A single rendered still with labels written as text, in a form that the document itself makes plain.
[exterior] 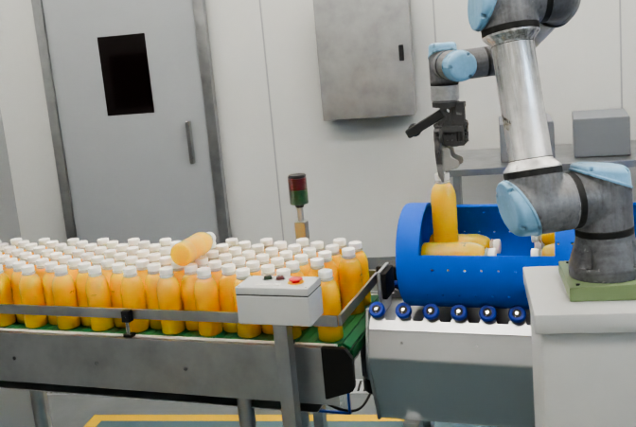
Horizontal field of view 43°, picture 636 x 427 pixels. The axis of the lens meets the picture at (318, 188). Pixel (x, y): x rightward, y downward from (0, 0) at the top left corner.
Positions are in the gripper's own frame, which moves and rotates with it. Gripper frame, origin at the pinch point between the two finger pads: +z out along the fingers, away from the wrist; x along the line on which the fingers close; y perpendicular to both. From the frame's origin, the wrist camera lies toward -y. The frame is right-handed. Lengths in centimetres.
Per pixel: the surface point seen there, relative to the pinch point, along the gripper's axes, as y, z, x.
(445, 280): 2.1, 24.8, -14.3
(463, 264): 7.0, 20.4, -14.5
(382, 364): -16, 49, -14
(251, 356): -51, 45, -23
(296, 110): -159, 11, 304
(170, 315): -76, 35, -21
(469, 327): 7.3, 38.3, -11.7
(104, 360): -99, 49, -24
